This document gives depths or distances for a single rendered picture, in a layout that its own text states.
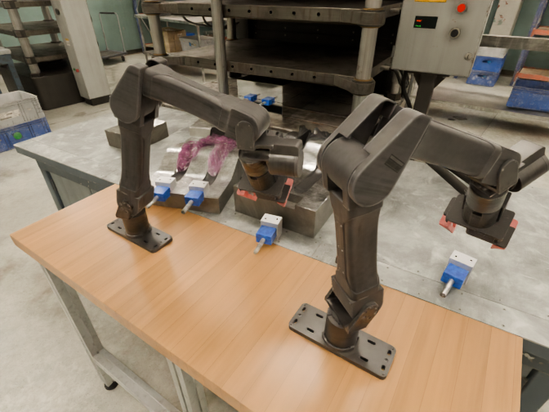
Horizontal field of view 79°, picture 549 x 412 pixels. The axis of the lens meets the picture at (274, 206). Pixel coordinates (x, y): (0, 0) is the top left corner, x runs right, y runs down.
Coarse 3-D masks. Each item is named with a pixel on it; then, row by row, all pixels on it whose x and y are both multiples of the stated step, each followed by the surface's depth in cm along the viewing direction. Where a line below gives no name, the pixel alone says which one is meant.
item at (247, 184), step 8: (248, 176) 70; (264, 176) 70; (272, 176) 73; (280, 176) 75; (240, 184) 76; (248, 184) 76; (256, 184) 72; (264, 184) 72; (272, 184) 74; (280, 184) 74; (256, 192) 75; (264, 192) 74; (272, 192) 74; (280, 192) 73
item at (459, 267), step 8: (456, 256) 77; (464, 256) 76; (448, 264) 77; (456, 264) 76; (464, 264) 74; (472, 264) 74; (448, 272) 74; (456, 272) 74; (464, 272) 74; (448, 280) 74; (456, 280) 73; (464, 280) 73; (448, 288) 71
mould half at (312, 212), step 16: (320, 144) 110; (304, 160) 108; (304, 176) 102; (304, 192) 93; (320, 192) 93; (240, 208) 99; (256, 208) 96; (272, 208) 92; (288, 208) 89; (304, 208) 87; (320, 208) 88; (288, 224) 92; (304, 224) 89; (320, 224) 92
